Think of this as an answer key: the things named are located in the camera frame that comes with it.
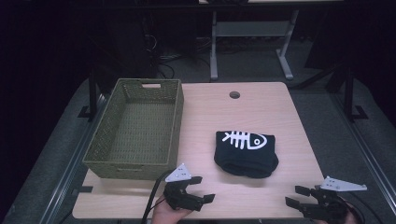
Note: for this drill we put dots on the white metal desk frame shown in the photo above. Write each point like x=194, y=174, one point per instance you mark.
x=249, y=29

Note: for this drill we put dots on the aluminium floor rail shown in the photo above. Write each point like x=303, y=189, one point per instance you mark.
x=367, y=155
x=71, y=165

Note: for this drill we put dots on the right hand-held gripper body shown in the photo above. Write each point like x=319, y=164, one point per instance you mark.
x=328, y=203

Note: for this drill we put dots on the black metal stand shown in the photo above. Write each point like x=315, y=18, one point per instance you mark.
x=350, y=96
x=92, y=96

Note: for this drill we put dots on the green woven basket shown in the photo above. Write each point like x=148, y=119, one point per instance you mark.
x=140, y=130

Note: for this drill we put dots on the person's right hand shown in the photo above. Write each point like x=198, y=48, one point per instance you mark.
x=351, y=217

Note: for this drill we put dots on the person's left hand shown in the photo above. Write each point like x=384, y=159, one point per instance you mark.
x=163, y=214

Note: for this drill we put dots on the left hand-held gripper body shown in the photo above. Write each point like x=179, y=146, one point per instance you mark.
x=180, y=197

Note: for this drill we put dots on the black cloth fishbone print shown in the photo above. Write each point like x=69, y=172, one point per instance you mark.
x=246, y=158

